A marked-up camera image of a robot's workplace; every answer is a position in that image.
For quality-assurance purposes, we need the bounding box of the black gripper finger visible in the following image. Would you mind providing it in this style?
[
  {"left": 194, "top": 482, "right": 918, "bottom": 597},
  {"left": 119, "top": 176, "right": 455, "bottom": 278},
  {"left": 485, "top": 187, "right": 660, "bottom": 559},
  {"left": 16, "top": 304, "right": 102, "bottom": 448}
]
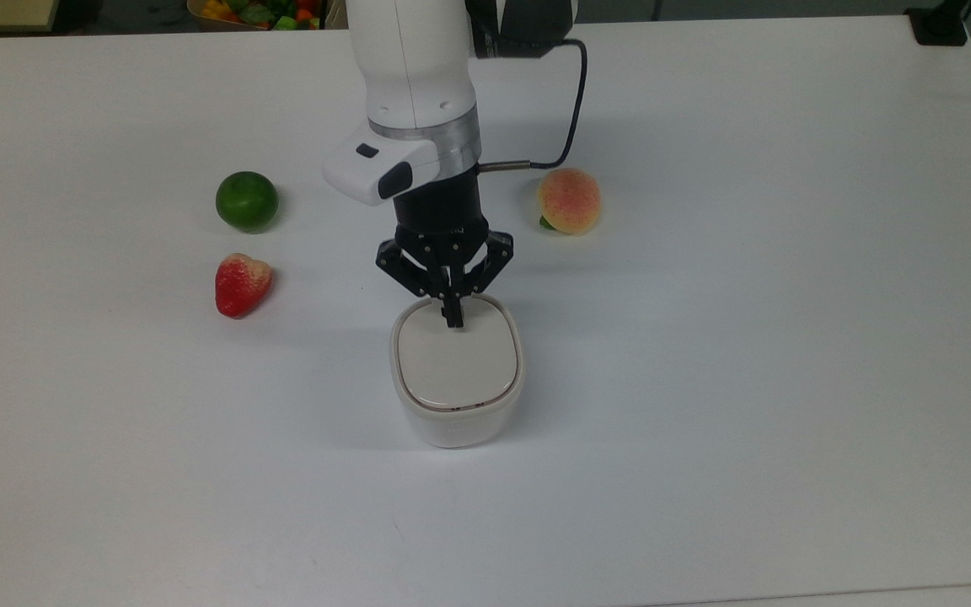
[
  {"left": 454, "top": 233, "right": 514, "bottom": 330},
  {"left": 375, "top": 239, "right": 456, "bottom": 329}
]

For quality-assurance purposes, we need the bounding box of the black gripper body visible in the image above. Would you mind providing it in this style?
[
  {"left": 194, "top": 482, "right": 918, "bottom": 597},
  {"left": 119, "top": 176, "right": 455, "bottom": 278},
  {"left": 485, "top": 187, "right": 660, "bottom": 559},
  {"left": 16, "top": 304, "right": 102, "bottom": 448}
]
[{"left": 391, "top": 167, "right": 491, "bottom": 293}]

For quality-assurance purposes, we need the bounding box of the cream bin lid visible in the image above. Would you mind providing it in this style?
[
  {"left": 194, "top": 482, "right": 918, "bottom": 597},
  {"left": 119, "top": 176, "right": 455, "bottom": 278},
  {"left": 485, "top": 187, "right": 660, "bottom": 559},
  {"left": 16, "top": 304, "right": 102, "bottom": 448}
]
[{"left": 395, "top": 297, "right": 520, "bottom": 412}]

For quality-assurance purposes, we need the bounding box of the cream garbage bin body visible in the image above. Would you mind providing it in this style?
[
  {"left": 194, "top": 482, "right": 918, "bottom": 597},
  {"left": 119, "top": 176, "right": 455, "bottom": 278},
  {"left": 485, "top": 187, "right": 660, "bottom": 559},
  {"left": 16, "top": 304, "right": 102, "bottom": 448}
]
[{"left": 389, "top": 293, "right": 527, "bottom": 449}]

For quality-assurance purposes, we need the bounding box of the pink yellow toy peach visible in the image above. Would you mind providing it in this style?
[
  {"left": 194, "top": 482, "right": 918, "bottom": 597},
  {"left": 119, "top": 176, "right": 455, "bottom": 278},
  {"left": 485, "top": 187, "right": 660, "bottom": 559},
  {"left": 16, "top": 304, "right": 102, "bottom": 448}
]
[{"left": 536, "top": 167, "right": 603, "bottom": 236}]

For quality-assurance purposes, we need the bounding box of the red toy strawberry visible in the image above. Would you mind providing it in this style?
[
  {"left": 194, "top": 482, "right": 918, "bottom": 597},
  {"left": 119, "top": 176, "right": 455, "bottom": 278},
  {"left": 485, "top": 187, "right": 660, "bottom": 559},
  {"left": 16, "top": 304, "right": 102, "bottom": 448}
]
[{"left": 215, "top": 253, "right": 274, "bottom": 320}]

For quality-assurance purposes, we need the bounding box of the green toy lime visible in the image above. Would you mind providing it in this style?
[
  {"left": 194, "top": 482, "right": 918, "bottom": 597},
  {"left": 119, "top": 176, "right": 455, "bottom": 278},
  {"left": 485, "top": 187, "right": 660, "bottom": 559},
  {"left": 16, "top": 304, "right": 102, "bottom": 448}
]
[{"left": 216, "top": 171, "right": 279, "bottom": 234}]

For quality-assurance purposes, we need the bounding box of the box of toy fruits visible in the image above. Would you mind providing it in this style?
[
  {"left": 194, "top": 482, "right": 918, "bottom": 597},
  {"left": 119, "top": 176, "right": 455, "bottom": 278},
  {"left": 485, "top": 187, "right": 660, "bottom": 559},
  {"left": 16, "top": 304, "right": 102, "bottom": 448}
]
[{"left": 187, "top": 0, "right": 330, "bottom": 32}]

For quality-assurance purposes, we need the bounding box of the black stand base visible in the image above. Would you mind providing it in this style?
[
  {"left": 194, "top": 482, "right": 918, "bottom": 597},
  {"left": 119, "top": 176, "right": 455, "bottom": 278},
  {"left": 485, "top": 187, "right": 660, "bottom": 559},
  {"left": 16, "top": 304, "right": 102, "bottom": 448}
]
[{"left": 907, "top": 0, "right": 971, "bottom": 47}]

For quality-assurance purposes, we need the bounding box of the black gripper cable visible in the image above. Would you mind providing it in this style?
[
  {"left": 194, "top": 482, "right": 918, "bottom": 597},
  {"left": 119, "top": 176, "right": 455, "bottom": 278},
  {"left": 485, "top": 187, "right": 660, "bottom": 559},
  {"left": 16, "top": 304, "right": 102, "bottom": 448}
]
[{"left": 477, "top": 38, "right": 589, "bottom": 172}]

